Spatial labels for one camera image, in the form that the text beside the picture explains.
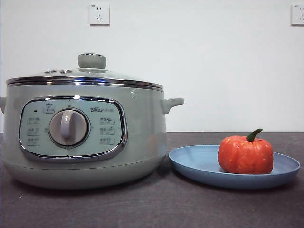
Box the glass lid with green knob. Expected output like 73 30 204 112
6 53 164 89

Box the small orange pumpkin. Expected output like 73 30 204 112
217 128 274 175

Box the white wall socket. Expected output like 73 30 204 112
291 4 304 26
89 3 111 26

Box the pale green electric steamer pot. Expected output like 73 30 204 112
0 82 185 190

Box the blue plate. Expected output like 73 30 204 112
168 145 301 190

